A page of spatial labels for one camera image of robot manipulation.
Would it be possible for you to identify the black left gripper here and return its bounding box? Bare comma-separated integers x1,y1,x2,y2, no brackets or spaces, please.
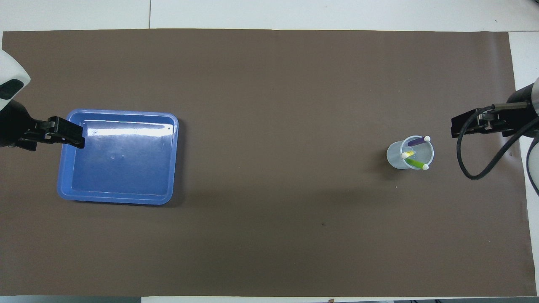
0,99,85,152

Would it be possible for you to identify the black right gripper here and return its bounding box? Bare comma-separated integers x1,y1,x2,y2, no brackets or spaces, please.
451,83,536,138

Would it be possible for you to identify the blue plastic tray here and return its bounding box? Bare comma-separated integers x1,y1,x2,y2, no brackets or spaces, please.
57,109,179,205

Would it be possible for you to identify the translucent plastic cup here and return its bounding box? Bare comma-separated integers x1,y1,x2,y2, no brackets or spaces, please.
387,135,435,170

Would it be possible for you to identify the brown table mat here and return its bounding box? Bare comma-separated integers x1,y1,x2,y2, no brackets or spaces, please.
0,29,537,297

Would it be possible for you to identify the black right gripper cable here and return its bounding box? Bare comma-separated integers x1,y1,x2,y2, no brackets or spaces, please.
457,103,532,181

